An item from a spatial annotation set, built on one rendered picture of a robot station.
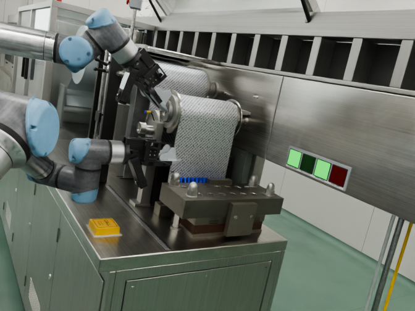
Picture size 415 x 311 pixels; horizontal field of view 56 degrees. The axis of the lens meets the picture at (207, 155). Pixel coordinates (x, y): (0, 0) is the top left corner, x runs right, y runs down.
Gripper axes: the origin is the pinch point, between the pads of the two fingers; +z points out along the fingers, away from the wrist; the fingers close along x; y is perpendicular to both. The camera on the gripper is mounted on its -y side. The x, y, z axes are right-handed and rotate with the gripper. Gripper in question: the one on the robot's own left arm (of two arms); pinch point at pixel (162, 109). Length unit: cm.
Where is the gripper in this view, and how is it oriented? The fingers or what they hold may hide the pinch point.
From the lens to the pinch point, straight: 131.4
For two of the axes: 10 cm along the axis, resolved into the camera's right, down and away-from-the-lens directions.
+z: 5.1, 6.5, 5.6
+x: -5.3, -2.7, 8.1
